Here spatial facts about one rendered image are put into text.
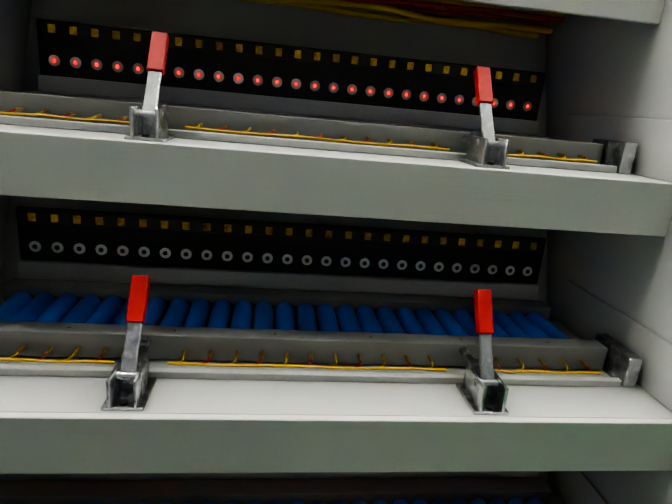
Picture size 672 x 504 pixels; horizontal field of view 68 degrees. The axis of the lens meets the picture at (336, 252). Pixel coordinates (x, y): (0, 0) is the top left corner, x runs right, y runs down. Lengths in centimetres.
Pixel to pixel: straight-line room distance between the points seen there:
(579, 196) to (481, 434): 20
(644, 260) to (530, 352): 13
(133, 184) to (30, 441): 19
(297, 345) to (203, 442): 11
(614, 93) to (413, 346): 33
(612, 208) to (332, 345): 26
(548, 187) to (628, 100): 16
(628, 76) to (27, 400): 58
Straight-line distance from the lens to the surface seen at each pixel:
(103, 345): 44
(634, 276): 53
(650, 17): 56
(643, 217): 49
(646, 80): 56
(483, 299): 42
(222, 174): 38
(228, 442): 38
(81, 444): 40
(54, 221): 55
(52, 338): 45
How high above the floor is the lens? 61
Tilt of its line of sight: 6 degrees up
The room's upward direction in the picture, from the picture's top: 2 degrees clockwise
